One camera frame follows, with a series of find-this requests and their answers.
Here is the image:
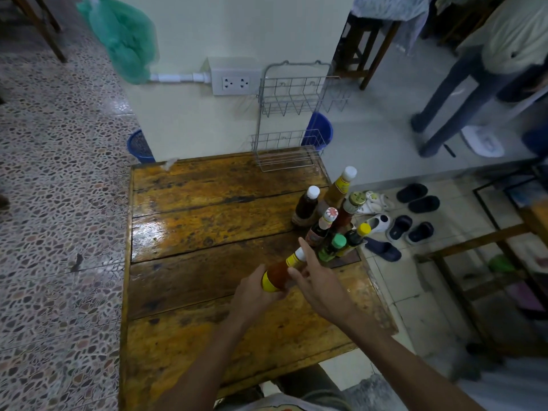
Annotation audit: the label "green plastic bag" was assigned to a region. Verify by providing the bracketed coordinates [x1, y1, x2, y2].
[76, 0, 159, 85]

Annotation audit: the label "patterned table cloth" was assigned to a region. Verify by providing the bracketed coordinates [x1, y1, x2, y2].
[350, 0, 430, 55]

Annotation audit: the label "black metal frame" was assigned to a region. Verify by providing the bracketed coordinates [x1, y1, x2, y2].
[473, 165, 548, 231]

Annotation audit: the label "person's right forearm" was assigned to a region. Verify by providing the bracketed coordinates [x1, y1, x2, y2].
[337, 306, 486, 411]

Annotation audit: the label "blue slide slipper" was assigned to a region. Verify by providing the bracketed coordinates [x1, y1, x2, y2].
[363, 237, 402, 263]

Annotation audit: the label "blue plastic basket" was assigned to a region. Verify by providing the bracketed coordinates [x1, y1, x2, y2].
[127, 129, 156, 164]
[301, 112, 334, 152]

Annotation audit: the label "white clog sandal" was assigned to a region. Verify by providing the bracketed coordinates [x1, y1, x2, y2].
[363, 214, 391, 235]
[356, 191, 395, 215]

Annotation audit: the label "white cable conduit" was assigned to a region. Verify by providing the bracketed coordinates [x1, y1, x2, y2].
[148, 72, 212, 84]

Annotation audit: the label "orange sauce bottle yellow label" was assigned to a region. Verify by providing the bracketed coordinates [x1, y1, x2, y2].
[261, 247, 307, 293]

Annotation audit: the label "person's left hand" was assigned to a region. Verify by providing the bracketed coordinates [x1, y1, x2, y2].
[231, 265, 287, 329]

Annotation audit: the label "person's clothing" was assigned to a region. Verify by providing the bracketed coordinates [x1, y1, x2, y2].
[214, 364, 358, 411]

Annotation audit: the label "metal wire rack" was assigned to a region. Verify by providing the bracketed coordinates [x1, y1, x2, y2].
[251, 60, 348, 173]

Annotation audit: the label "red sauce bottle silver cap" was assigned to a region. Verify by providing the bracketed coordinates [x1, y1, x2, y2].
[335, 192, 367, 232]

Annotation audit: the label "dark sauce bottle white cap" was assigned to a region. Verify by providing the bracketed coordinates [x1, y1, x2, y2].
[292, 186, 321, 227]

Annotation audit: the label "white plastic floor object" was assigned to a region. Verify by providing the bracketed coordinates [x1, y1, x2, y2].
[461, 125, 506, 158]

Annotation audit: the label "white wall power outlet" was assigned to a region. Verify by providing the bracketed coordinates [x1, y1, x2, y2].
[207, 57, 263, 96]

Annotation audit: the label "dark wooden stool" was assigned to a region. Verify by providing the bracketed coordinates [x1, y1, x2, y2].
[337, 13, 402, 91]

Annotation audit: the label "person's right hand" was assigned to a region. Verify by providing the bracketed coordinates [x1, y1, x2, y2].
[287, 248, 357, 324]

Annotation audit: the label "amber sauce bottle white cap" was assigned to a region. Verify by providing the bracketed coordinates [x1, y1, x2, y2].
[318, 166, 358, 215]

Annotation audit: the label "sauce bottle red-white cap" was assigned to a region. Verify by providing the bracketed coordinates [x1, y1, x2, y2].
[304, 207, 339, 249]

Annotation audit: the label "dark bottle yellow cap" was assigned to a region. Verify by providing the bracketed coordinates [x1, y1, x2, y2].
[337, 223, 372, 258]

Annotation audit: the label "dark bottle green cap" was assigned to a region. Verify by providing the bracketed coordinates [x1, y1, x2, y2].
[318, 234, 347, 263]

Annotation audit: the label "dark slipper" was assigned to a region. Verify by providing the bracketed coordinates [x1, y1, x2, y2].
[396, 183, 428, 204]
[408, 195, 441, 215]
[404, 221, 435, 246]
[386, 215, 414, 243]

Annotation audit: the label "person's left forearm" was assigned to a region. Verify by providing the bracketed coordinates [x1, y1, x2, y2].
[155, 316, 254, 411]

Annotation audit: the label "wooden bench frame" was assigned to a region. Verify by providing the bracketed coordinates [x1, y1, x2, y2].
[414, 200, 548, 353]

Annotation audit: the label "wooden chair legs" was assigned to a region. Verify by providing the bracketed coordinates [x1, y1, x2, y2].
[8, 0, 68, 64]

